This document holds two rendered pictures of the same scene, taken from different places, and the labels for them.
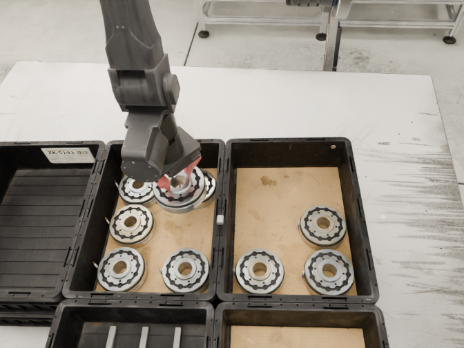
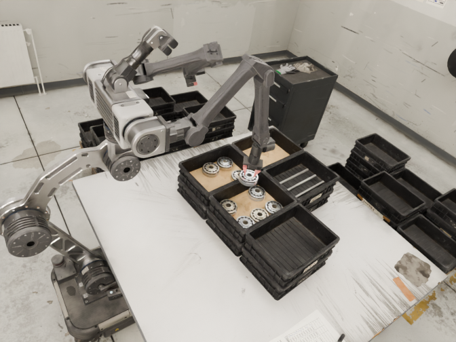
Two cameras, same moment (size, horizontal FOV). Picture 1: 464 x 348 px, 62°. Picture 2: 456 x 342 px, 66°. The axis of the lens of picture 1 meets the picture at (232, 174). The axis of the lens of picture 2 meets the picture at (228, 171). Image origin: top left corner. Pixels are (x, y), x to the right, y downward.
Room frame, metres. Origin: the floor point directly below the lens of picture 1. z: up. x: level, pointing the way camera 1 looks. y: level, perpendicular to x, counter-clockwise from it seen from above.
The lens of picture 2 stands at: (1.66, 0.86, 2.26)
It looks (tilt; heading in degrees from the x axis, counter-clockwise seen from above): 41 degrees down; 216
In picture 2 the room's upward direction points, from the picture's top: 11 degrees clockwise
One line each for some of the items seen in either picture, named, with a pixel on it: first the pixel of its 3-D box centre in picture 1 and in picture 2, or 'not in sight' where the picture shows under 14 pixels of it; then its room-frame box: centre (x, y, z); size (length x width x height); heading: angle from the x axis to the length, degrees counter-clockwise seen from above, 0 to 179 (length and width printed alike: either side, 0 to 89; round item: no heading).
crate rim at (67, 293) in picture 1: (154, 210); (253, 199); (0.46, 0.18, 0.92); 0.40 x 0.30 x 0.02; 173
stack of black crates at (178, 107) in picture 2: not in sight; (186, 115); (-0.43, -1.33, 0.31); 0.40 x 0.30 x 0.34; 167
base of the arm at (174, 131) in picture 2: not in sight; (170, 131); (0.92, 0.00, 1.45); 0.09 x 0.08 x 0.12; 77
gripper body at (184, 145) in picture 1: (164, 144); (254, 158); (0.44, 0.11, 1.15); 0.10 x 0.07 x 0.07; 127
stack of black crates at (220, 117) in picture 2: not in sight; (207, 132); (-0.35, -0.94, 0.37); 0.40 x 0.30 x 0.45; 167
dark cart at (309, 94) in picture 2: not in sight; (288, 108); (-1.26, -0.68, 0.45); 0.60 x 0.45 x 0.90; 167
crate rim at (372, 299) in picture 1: (291, 210); (220, 167); (0.42, -0.12, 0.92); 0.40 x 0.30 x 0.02; 173
